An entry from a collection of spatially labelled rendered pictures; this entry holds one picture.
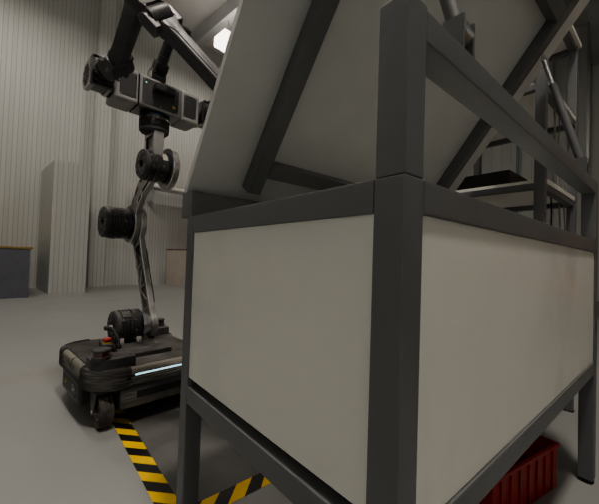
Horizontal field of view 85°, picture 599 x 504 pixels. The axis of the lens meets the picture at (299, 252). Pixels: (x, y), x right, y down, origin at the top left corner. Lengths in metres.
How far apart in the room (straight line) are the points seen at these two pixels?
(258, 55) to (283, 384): 0.66
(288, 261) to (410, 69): 0.29
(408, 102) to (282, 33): 0.49
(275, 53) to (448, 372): 0.71
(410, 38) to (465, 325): 0.36
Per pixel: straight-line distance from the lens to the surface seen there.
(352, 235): 0.40
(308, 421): 0.50
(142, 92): 1.78
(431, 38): 0.48
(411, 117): 0.40
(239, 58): 0.81
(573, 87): 2.30
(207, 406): 0.77
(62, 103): 8.54
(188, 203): 0.85
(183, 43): 1.23
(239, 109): 0.83
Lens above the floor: 0.70
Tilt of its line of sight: 1 degrees up
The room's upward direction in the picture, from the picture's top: 2 degrees clockwise
